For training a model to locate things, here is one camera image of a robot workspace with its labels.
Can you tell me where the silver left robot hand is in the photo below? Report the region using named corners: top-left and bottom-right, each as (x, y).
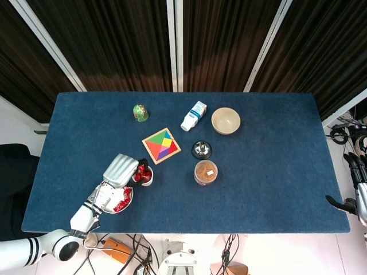
top-left (102, 154), bottom-right (150, 189)

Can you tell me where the beige tape roll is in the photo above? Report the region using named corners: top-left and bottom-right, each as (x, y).
top-left (84, 233), bottom-right (100, 249)

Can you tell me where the white blue milk carton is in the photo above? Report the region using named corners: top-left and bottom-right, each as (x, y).
top-left (180, 100), bottom-right (208, 132)

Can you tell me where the black cable bundle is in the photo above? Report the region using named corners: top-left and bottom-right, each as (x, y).
top-left (219, 233), bottom-right (240, 275)

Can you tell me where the clear rubber band jar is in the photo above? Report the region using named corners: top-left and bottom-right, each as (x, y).
top-left (193, 160), bottom-right (219, 187)

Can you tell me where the brown paper object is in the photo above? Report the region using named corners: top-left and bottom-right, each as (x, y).
top-left (210, 262), bottom-right (249, 275)

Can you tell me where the wooden tangram puzzle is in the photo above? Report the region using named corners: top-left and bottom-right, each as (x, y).
top-left (142, 127), bottom-right (182, 166)

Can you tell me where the black chair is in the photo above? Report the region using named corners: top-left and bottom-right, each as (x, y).
top-left (0, 144), bottom-right (41, 241)

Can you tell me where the dark brown curtain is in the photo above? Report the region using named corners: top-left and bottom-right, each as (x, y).
top-left (182, 0), bottom-right (280, 92)
top-left (27, 0), bottom-right (173, 92)
top-left (0, 0), bottom-right (77, 124)
top-left (251, 0), bottom-right (367, 121)

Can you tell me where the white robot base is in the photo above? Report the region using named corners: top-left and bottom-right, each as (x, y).
top-left (157, 239), bottom-right (201, 275)

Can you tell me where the black floor cable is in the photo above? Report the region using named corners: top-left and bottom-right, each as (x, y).
top-left (83, 233), bottom-right (160, 275)

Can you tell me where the white round headset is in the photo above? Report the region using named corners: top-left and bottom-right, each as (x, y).
top-left (354, 136), bottom-right (367, 157)

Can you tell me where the blue table cloth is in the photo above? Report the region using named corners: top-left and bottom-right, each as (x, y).
top-left (21, 91), bottom-right (351, 234)

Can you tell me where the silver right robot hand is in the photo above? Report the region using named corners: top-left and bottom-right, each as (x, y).
top-left (326, 152), bottom-right (367, 227)

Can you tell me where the black coiled cable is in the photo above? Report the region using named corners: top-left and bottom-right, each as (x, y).
top-left (329, 125), bottom-right (349, 146)

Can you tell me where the round metal plate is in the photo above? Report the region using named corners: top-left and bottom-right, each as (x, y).
top-left (101, 186), bottom-right (134, 214)

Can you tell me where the orange device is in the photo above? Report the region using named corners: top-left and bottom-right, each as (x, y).
top-left (101, 237), bottom-right (132, 264)

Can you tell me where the white paper cup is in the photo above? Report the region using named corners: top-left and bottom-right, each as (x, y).
top-left (131, 165), bottom-right (154, 187)

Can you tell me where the beige bowl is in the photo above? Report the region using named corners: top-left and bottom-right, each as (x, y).
top-left (211, 107), bottom-right (241, 135)

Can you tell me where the white metal frame post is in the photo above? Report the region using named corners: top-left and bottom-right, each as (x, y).
top-left (321, 87), bottom-right (367, 128)
top-left (174, 0), bottom-right (184, 92)
top-left (166, 0), bottom-right (178, 92)
top-left (8, 0), bottom-right (88, 92)
top-left (243, 0), bottom-right (294, 93)

